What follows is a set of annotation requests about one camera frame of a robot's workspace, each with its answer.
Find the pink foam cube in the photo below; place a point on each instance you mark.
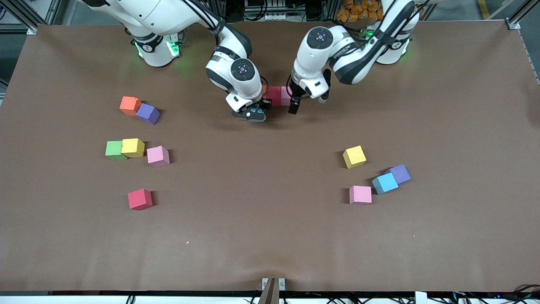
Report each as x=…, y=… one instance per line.
x=360, y=195
x=157, y=155
x=286, y=95

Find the red foam cube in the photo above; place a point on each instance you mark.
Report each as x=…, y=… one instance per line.
x=274, y=93
x=139, y=198

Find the cyan foam cube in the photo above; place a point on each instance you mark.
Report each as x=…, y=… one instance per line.
x=384, y=183
x=256, y=113

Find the yellow foam cube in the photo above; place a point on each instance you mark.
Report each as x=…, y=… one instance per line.
x=354, y=156
x=133, y=147

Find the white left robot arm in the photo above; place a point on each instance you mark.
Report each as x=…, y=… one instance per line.
x=319, y=38

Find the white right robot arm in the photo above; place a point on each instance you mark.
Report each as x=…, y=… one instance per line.
x=168, y=12

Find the metal equipment rack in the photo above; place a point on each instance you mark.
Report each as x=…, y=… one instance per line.
x=270, y=12

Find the pile of orange toy fruit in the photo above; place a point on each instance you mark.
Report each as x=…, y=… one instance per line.
x=354, y=12

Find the purple foam cube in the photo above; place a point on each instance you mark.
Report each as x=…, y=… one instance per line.
x=400, y=173
x=147, y=113

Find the brown table mat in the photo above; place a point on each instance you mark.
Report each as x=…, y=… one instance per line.
x=270, y=211

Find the green foam cube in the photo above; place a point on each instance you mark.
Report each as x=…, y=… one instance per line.
x=113, y=150

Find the silver metal bracket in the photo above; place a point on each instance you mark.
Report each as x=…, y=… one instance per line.
x=282, y=283

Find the brown wooden post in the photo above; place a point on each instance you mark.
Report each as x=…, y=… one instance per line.
x=269, y=295

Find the aluminium frame profile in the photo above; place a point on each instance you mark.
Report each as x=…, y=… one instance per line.
x=523, y=12
x=25, y=17

